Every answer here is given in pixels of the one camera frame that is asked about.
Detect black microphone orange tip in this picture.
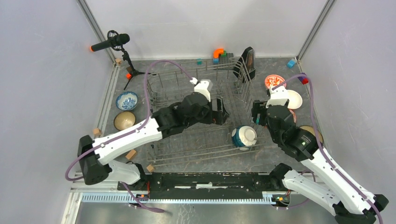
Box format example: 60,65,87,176
90,30,130,52

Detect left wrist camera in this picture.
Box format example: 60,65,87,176
189,77,213,102

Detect black metronome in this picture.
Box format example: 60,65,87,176
233,47,256,83

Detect small wooden cube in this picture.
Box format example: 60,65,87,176
92,128,102,137

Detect pink brown flower bowl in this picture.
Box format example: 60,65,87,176
299,125,324,144

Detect blue white patterned bowl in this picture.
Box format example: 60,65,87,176
289,109,297,123

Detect grey studded base plate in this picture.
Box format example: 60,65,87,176
219,53,234,63

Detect white blue rimmed bowl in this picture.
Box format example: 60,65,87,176
115,91,139,111

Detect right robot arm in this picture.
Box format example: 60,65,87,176
251,100,389,224

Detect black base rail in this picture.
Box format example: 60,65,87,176
129,172,287,200

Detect blue toy block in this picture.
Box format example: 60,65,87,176
287,59,297,68

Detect black microphone tripod stand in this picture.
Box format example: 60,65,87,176
121,47,145,90

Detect dark brown banded bowl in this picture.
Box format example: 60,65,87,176
113,111,136,131

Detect grey wire dish rack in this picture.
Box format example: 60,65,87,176
146,57,263,167

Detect wooden cube near rail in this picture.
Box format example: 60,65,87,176
146,164,155,173

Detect white bowl orange pattern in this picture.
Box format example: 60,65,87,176
264,74,285,90

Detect teal bowl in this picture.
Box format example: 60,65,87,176
231,126,258,151

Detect orange curved toy block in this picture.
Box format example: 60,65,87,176
213,48,225,58

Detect wooden block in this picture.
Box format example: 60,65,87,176
125,149,137,161

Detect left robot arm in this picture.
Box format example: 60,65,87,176
78,92,229,190

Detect purple red toy block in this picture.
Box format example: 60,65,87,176
298,73,309,84

